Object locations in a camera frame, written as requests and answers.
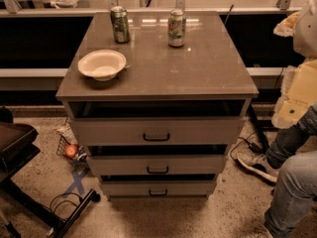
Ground grey bottom drawer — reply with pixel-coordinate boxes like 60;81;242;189
100;180;216;197

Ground grey drawer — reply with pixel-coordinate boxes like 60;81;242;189
100;180;216;197
69;118;245;146
87;155;226;176

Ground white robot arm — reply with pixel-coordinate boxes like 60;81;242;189
271;0;317;129

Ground grey top drawer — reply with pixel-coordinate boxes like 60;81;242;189
69;118;245;146

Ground grey middle drawer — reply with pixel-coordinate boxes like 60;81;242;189
87;155;226;176

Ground white paper bowl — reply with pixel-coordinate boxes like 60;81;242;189
77;50;126;81

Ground white green soda can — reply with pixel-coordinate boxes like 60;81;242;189
167;9;186;48

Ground red apple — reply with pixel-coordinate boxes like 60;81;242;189
64;144;78;159

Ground dark green soda can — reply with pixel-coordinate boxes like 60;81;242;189
110;6;130;44

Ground person in jeans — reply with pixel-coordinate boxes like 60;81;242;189
264;103;317;238

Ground black cart stand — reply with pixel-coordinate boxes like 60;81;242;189
0;106;101;238

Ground black wire basket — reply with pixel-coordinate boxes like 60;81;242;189
56;137;87;167

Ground black power adapter cable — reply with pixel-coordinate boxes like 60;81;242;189
229;131;265;164

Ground black floor cable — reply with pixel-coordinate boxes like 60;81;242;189
49;191;84;214

